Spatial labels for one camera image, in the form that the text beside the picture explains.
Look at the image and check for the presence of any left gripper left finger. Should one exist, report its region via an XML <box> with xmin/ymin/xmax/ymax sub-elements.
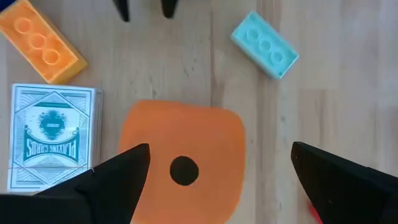
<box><xmin>34</xmin><ymin>142</ymin><xmax>152</xmax><ymax>224</ymax></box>

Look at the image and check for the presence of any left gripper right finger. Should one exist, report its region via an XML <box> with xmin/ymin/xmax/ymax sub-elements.
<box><xmin>290</xmin><ymin>141</ymin><xmax>398</xmax><ymax>224</ymax></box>

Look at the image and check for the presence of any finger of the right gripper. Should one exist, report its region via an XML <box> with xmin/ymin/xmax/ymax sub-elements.
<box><xmin>111</xmin><ymin>0</ymin><xmax>131</xmax><ymax>22</ymax></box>
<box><xmin>160</xmin><ymin>0</ymin><xmax>180</xmax><ymax>19</ymax></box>

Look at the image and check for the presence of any red toy brick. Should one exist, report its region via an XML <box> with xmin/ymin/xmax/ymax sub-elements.
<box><xmin>307</xmin><ymin>200</ymin><xmax>324</xmax><ymax>224</ymax></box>

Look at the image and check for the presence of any yellow-orange toy brick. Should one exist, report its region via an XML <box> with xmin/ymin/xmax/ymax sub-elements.
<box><xmin>0</xmin><ymin>0</ymin><xmax>89</xmax><ymax>85</ymax></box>

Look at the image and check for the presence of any white teal card deck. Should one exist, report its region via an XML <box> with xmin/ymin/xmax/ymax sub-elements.
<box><xmin>6</xmin><ymin>83</ymin><xmax>103</xmax><ymax>194</ymax></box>

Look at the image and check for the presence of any orange foam die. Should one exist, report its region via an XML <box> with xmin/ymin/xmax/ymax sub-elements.
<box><xmin>118</xmin><ymin>99</ymin><xmax>247</xmax><ymax>224</ymax></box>

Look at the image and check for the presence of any mint toy brick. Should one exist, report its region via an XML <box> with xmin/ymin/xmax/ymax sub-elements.
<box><xmin>229</xmin><ymin>11</ymin><xmax>300</xmax><ymax>80</ymax></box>

